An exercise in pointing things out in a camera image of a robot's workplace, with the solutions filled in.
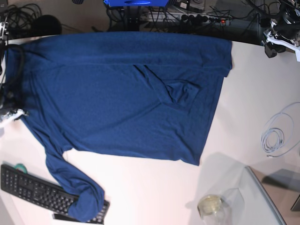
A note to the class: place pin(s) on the dark blue t-shirt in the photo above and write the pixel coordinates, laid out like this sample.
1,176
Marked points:
133,94

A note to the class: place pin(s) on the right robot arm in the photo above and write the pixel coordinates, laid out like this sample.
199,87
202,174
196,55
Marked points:
4,48

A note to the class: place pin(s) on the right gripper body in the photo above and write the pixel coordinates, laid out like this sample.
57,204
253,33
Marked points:
9,104

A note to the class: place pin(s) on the clear glass jar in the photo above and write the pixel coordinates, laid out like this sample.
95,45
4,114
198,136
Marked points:
211,210

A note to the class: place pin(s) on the black computer keyboard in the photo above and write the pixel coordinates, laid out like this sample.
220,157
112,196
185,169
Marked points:
37,191

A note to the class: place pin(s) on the green tape roll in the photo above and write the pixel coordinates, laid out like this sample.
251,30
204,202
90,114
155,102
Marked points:
21,168

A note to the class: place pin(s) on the white power strip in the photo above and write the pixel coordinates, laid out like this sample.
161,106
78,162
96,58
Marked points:
176,18

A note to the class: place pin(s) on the blue box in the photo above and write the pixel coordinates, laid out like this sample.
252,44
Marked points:
121,3

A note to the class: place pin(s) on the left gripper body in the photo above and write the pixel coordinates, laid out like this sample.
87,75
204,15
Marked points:
284,32

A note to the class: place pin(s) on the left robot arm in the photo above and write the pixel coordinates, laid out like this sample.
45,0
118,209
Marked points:
289,10

